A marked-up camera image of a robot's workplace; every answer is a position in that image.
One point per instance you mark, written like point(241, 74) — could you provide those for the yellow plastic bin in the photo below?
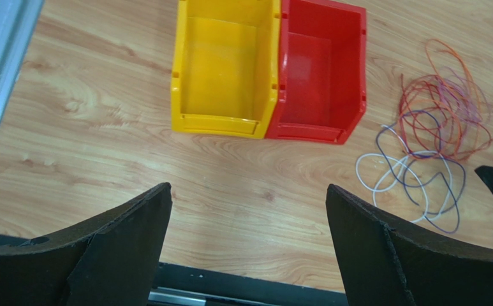
point(225, 72)

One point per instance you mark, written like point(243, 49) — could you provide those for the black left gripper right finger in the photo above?
point(386, 260)

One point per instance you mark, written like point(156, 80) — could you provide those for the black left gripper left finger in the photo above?
point(109, 259)

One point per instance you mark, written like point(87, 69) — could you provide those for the red plastic bin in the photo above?
point(322, 81)

